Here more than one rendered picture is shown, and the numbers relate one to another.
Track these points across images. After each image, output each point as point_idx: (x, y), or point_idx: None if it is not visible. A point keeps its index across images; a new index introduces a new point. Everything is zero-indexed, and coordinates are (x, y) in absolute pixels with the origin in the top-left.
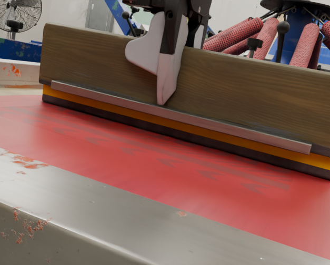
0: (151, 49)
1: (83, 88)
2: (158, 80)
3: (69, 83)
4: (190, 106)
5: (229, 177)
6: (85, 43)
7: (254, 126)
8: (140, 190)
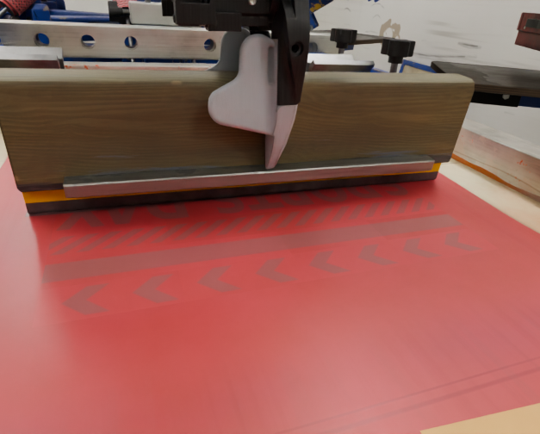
0: (253, 99)
1: (137, 180)
2: (276, 142)
3: (96, 176)
4: (300, 156)
5: (426, 239)
6: (106, 106)
7: (373, 156)
8: (482, 337)
